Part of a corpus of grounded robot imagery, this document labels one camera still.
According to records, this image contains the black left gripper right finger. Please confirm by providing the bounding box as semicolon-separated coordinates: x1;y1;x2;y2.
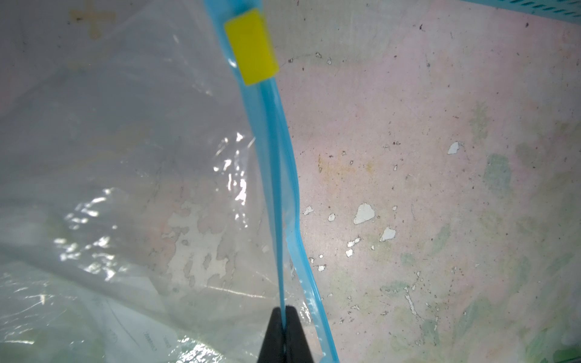
284;306;314;363

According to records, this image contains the teal plastic basket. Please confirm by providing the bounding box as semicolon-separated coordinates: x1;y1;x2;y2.
466;0;581;24

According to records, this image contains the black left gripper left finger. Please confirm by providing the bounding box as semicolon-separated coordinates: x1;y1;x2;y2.
257;307;286;363

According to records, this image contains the clear zip top bag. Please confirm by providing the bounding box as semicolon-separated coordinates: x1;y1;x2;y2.
1;1;338;362

